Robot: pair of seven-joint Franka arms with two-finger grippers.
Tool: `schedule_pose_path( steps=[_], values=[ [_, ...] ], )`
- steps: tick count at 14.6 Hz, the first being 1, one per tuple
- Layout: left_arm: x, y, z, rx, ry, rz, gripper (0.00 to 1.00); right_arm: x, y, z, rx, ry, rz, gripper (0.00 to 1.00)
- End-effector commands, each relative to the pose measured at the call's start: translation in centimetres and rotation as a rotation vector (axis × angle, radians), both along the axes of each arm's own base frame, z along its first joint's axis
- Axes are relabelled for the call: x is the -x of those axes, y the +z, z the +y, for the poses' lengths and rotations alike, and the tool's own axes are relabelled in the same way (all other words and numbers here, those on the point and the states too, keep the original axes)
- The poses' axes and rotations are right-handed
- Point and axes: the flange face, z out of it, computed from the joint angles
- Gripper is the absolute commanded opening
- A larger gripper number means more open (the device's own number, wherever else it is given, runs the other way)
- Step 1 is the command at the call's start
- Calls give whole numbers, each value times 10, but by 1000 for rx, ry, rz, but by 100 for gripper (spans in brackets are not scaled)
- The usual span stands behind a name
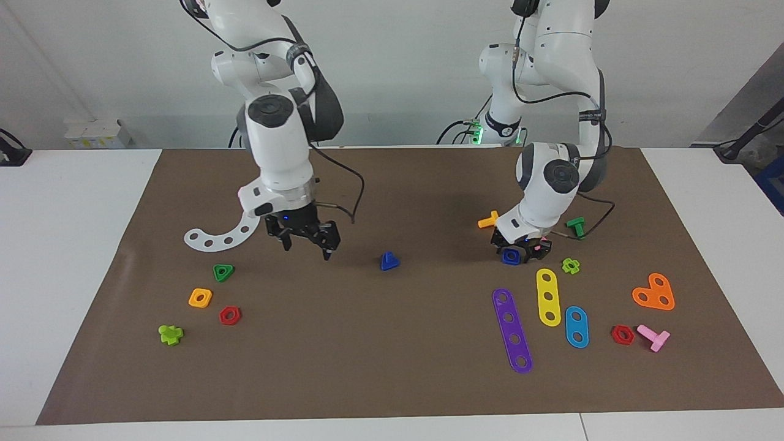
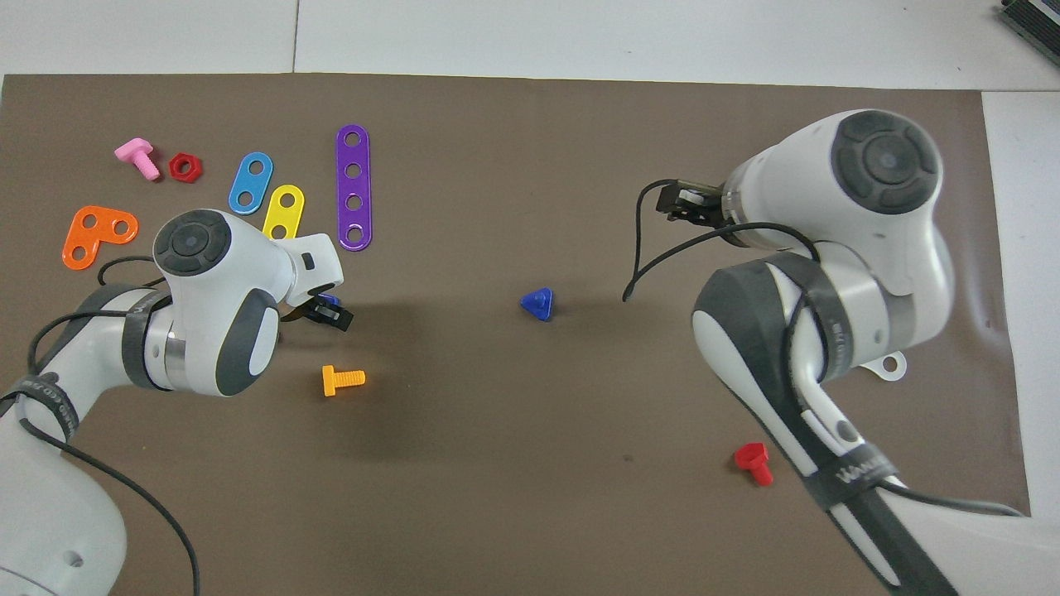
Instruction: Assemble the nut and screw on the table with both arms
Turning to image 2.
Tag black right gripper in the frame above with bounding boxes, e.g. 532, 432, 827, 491
657, 180, 731, 229

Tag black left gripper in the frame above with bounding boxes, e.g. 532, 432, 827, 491
298, 294, 355, 334

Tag blue triangle-head plastic screw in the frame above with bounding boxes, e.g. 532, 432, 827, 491
519, 286, 554, 323

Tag orange plastic screw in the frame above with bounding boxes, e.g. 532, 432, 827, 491
321, 365, 366, 397

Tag pink plastic screw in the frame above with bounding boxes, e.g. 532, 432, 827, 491
113, 137, 161, 181

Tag red plastic screw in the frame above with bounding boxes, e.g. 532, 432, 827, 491
734, 443, 774, 488

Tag yellow three-hole plastic strip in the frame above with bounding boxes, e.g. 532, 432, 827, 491
262, 184, 306, 241

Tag purple four-hole plastic strip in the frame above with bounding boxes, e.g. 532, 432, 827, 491
335, 124, 373, 252

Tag blue two-hole plastic strip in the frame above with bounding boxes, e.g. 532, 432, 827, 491
228, 151, 274, 216

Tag brown table mat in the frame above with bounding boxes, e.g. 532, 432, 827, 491
0, 73, 1032, 596

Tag orange heart-shaped plastic plate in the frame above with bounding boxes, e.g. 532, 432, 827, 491
62, 205, 140, 271

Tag white curved perforated strip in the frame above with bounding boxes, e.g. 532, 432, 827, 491
857, 351, 908, 382

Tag grey ribbed device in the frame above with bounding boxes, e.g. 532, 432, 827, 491
998, 0, 1060, 59

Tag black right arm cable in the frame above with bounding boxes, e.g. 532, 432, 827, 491
623, 178, 1028, 518

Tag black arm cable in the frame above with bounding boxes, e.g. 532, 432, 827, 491
0, 257, 201, 596
623, 178, 1028, 518

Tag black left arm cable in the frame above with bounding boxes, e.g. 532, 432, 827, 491
0, 257, 201, 596

